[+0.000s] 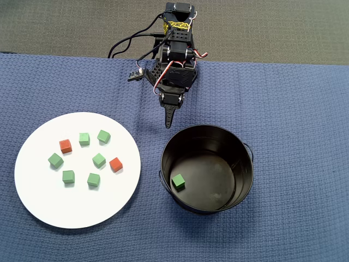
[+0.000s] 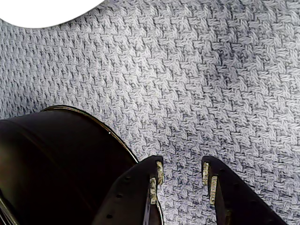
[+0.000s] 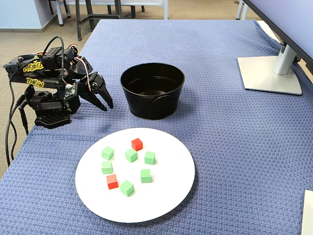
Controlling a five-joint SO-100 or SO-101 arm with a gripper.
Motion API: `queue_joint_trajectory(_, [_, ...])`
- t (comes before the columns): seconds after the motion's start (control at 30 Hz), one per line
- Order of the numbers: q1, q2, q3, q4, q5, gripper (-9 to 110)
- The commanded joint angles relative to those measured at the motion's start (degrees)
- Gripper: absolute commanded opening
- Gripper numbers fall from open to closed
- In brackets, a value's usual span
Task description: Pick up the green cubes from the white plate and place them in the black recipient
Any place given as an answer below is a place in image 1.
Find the red cube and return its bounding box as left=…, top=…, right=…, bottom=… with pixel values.
left=59, top=139, right=73, bottom=154
left=109, top=157, right=123, bottom=173

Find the blue waffle-weave cloth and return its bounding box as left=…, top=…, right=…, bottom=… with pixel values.
left=0, top=51, right=349, bottom=262

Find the black power cable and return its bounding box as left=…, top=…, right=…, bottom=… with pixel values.
left=111, top=12, right=164, bottom=58

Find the red white servo wire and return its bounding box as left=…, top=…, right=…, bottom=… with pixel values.
left=192, top=48, right=209, bottom=59
left=153, top=61, right=177, bottom=96

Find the thick black cable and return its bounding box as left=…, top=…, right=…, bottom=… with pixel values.
left=107, top=32, right=166, bottom=59

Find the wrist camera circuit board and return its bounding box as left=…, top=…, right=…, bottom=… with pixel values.
left=127, top=68, right=145, bottom=82

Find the thin black camera cable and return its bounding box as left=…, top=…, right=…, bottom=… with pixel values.
left=136, top=30, right=174, bottom=63

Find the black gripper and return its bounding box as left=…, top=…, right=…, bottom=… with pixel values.
left=159, top=62, right=198, bottom=129

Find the black metal bucket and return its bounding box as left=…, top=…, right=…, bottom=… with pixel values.
left=159, top=124, right=254, bottom=215

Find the white round plate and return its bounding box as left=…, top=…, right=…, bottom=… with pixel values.
left=14, top=111, right=142, bottom=229

